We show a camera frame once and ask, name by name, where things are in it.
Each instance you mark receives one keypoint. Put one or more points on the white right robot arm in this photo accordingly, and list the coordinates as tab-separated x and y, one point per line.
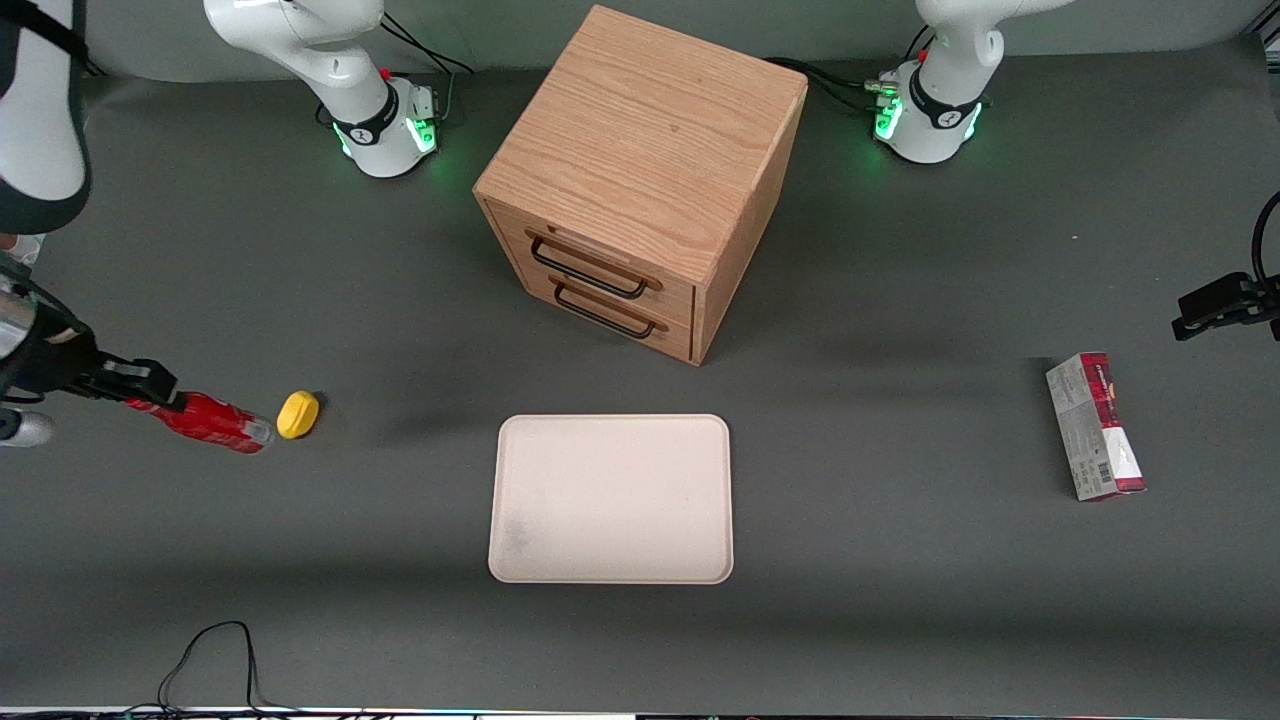
350	95

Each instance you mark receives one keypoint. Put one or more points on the wooden drawer cabinet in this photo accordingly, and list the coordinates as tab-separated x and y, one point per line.
650	140

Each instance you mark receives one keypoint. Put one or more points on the yellow lemon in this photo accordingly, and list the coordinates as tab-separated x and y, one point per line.
297	415

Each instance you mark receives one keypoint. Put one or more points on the red coke bottle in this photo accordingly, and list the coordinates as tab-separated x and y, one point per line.
215	422

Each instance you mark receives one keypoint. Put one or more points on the beige plastic tray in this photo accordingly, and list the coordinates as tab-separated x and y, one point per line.
610	500

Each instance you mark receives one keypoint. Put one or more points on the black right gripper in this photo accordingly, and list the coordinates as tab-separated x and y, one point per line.
58	357

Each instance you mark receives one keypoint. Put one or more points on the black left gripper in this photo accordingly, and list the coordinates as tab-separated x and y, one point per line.
1222	303

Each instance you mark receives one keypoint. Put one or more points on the red and grey carton box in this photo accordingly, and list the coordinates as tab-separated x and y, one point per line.
1095	430

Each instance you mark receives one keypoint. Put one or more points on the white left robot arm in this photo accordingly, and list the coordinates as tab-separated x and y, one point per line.
940	110

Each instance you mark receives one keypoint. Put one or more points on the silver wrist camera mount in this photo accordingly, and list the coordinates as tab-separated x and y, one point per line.
25	428

